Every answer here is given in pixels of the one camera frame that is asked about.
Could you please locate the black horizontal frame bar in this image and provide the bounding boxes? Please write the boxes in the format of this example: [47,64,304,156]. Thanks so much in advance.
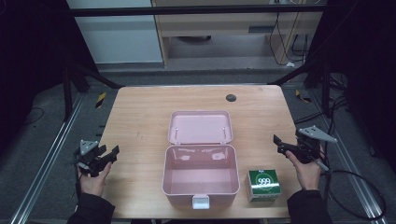
[66,5,327,18]

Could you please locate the dark curtain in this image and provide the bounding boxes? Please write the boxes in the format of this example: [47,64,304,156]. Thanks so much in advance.
[0,0,98,157]
[306,0,396,174]

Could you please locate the pink plastic storage box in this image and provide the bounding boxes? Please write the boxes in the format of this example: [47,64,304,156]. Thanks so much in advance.
[161,109,241,210]

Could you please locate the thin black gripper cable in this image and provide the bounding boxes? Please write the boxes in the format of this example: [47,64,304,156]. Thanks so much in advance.
[74,169,83,200]

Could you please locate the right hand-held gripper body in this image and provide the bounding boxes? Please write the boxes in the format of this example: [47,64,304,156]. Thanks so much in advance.
[290,124,338,165]

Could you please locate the yellow black striped tape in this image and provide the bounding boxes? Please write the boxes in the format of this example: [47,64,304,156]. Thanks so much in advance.
[94,91,107,109]
[294,89,313,104]

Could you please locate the black cables under desk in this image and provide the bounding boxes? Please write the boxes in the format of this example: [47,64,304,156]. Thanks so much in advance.
[268,11,310,67]

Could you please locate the aluminium floor rail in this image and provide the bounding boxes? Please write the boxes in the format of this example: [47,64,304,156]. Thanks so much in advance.
[8,92,86,224]
[310,89,389,224]

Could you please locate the person's left hand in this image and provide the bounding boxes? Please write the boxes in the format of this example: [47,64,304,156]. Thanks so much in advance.
[76,161,113,198]

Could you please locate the light wooden desk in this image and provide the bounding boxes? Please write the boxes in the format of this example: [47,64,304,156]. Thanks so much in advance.
[150,0,323,68]

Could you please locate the black floor cable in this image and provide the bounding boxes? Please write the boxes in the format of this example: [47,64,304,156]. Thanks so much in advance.
[21,105,46,126]

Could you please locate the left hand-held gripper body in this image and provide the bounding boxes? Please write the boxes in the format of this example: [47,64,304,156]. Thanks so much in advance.
[73,139,108,178]

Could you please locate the green and white carton box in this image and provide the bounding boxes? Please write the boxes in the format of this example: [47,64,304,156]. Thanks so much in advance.
[244,168,283,203]

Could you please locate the white cabinet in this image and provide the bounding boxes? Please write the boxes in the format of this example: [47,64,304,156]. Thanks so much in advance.
[65,0,163,65]

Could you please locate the person's right hand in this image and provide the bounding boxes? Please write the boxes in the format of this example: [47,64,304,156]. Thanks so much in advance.
[285,148,327,191]

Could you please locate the bundle of black floor cables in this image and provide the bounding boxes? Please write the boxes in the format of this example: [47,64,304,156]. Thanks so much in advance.
[293,73,353,126]

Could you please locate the black metal stand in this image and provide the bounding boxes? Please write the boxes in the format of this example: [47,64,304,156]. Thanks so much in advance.
[61,57,123,123]
[268,57,332,117]

